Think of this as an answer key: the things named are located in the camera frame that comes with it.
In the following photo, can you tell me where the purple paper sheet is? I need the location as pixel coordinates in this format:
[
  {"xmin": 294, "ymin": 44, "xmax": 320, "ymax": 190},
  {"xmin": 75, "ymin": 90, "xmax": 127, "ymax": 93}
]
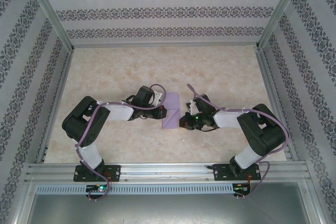
[{"xmin": 162, "ymin": 91, "xmax": 181, "ymax": 130}]

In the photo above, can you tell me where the grey metal sheet panel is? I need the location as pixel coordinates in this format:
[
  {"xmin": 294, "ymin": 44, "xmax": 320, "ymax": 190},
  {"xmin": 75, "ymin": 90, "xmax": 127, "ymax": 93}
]
[{"xmin": 15, "ymin": 194, "xmax": 322, "ymax": 224}]

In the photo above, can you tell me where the aluminium mounting rail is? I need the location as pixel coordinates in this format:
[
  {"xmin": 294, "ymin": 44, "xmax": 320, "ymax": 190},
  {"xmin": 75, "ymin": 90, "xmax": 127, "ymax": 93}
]
[{"xmin": 25, "ymin": 161, "xmax": 312, "ymax": 183}]

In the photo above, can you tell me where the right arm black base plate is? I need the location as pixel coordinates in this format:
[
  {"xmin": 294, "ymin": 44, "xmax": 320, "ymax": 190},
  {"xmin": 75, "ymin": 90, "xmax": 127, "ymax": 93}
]
[{"xmin": 214, "ymin": 163, "xmax": 262, "ymax": 182}]

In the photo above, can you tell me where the aluminium back rail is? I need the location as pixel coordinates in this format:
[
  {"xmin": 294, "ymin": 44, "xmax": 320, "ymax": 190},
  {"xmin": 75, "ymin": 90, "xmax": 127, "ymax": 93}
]
[{"xmin": 70, "ymin": 40, "xmax": 259, "ymax": 49}]

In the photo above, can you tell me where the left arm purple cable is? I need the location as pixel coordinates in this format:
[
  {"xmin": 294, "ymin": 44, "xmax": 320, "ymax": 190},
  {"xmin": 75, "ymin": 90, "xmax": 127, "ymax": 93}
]
[{"xmin": 75, "ymin": 83, "xmax": 169, "ymax": 201}]

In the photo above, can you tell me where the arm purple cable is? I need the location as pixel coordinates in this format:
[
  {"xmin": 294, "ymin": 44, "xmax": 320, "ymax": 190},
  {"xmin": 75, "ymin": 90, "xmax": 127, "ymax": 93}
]
[
  {"xmin": 75, "ymin": 83, "xmax": 169, "ymax": 201},
  {"xmin": 186, "ymin": 83, "xmax": 289, "ymax": 201}
]

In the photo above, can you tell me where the grey slotted cable duct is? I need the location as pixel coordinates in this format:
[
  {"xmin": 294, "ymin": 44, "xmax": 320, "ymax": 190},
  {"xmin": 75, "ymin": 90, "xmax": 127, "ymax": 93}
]
[{"xmin": 35, "ymin": 184, "xmax": 234, "ymax": 195}]

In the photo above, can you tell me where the aluminium side rail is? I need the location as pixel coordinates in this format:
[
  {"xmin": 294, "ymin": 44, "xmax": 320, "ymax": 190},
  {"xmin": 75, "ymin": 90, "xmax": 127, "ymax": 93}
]
[
  {"xmin": 256, "ymin": 48, "xmax": 299, "ymax": 162},
  {"xmin": 35, "ymin": 48, "xmax": 76, "ymax": 163}
]

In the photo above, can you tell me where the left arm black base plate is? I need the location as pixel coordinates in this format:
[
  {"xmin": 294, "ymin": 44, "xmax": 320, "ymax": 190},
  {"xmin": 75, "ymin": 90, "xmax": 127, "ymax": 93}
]
[{"xmin": 73, "ymin": 165, "xmax": 122, "ymax": 183}]

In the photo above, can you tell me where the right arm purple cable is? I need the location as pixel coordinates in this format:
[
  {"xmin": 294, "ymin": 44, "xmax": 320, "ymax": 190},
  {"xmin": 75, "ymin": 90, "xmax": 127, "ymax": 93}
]
[{"xmin": 186, "ymin": 83, "xmax": 289, "ymax": 201}]

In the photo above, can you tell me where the aluminium frame post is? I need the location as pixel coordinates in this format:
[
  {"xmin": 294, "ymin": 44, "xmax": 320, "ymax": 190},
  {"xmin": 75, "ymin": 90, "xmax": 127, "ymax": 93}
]
[
  {"xmin": 255, "ymin": 0, "xmax": 310, "ymax": 50},
  {"xmin": 22, "ymin": 0, "xmax": 76, "ymax": 51}
]

